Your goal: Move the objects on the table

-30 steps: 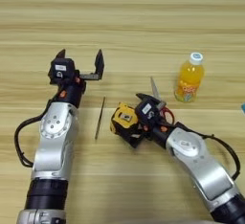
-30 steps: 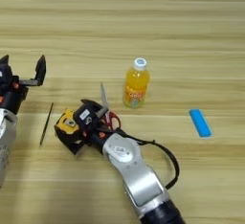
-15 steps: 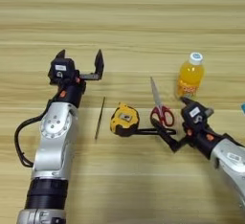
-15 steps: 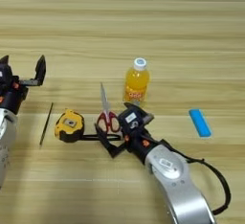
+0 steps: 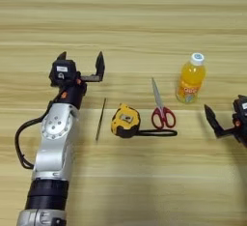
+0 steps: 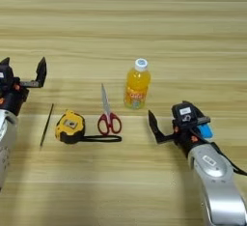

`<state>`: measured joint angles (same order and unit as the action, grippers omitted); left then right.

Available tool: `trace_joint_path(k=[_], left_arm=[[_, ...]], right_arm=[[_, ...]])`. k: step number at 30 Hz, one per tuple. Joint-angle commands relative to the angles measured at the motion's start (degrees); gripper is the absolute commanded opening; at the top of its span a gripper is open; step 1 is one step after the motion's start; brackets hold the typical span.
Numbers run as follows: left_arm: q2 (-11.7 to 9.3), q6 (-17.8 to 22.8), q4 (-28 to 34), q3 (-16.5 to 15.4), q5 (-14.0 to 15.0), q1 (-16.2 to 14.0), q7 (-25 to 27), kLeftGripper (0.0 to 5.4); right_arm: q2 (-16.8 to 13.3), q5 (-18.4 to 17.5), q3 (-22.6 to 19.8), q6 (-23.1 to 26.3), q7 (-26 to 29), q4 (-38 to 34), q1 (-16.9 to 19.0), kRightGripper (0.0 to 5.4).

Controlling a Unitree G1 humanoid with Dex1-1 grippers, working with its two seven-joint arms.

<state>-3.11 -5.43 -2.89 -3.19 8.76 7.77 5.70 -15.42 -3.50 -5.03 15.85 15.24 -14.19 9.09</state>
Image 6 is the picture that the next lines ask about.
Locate yellow black tape measure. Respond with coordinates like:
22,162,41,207
54,109,123,146

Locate red handled scissors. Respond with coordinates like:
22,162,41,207
96,83,123,136

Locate thin black pen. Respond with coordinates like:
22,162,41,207
39,102,55,148

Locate black box white label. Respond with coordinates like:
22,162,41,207
171,102,200,128
0,65,14,89

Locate right black box white label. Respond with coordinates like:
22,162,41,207
171,102,200,128

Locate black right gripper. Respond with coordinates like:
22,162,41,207
148,99,211,158

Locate left black box white label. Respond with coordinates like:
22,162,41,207
0,65,14,89

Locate blue rectangular block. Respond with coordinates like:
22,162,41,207
196,123,214,140

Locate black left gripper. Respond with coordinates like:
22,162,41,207
0,56,48,117

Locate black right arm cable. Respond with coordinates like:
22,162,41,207
192,127,247,177

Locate orange juice bottle white cap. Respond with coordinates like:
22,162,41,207
123,58,152,111

